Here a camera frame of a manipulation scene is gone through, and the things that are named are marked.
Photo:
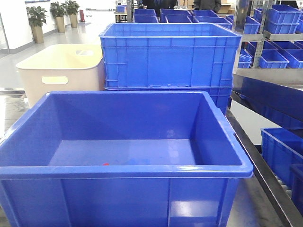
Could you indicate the large blue bin front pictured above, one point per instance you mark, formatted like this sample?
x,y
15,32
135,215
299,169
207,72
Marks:
x,y
174,161

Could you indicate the blue bin on right shelf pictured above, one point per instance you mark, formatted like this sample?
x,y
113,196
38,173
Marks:
x,y
272,59

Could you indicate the large blue crate behind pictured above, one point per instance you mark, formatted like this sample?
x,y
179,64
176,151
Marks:
x,y
150,55

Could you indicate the beige plastic tub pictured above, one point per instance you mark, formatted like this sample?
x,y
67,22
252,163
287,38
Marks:
x,y
62,67

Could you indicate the blue crate lower right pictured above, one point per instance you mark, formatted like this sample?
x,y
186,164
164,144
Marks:
x,y
281,149

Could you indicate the potted plant in beige pot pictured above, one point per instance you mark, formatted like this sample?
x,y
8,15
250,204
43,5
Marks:
x,y
36,18

